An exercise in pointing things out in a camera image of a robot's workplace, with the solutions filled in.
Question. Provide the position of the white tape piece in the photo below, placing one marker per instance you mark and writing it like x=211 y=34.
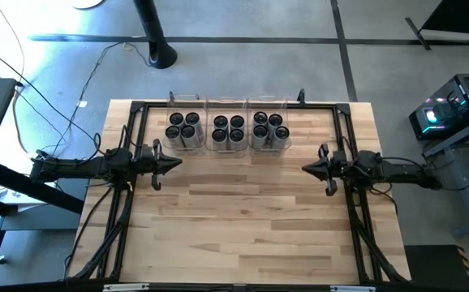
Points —
x=81 y=104

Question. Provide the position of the black clamp post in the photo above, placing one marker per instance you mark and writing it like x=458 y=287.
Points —
x=301 y=95
x=171 y=96

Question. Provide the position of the Celsius Peach Vibe can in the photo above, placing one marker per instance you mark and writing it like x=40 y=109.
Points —
x=260 y=131
x=275 y=120
x=260 y=118
x=282 y=132

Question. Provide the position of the grey metal cart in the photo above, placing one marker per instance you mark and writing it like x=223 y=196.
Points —
x=461 y=190

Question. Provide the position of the black aluminium table frame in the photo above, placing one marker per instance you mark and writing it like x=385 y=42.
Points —
x=242 y=105

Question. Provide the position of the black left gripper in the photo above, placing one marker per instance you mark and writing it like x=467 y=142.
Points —
x=153 y=164

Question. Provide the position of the white box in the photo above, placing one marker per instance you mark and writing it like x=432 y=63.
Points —
x=23 y=194

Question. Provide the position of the Celsius Tropical Vibe can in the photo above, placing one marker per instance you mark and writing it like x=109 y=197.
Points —
x=173 y=131
x=192 y=118
x=188 y=131
x=176 y=118

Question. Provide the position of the black power plug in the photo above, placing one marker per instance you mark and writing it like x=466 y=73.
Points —
x=40 y=154

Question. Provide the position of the black case hazard stripes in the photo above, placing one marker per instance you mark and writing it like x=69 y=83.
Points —
x=429 y=267

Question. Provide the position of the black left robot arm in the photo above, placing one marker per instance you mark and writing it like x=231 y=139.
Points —
x=84 y=166

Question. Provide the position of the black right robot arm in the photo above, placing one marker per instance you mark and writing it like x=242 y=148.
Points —
x=401 y=172

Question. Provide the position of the black folding stand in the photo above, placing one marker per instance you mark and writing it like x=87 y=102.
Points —
x=457 y=16

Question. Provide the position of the white metal bracket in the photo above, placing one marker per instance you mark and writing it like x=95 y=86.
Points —
x=126 y=287
x=352 y=288

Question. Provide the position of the Celsius Arctic Vibe can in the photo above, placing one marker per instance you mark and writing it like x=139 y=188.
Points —
x=219 y=135
x=220 y=121
x=237 y=121
x=236 y=135

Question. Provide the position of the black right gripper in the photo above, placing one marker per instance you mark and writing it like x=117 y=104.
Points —
x=336 y=168

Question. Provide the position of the black stand pole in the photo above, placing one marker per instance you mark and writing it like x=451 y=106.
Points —
x=151 y=32

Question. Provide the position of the clear plastic bin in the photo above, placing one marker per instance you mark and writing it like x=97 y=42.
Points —
x=267 y=103
x=226 y=106
x=186 y=103

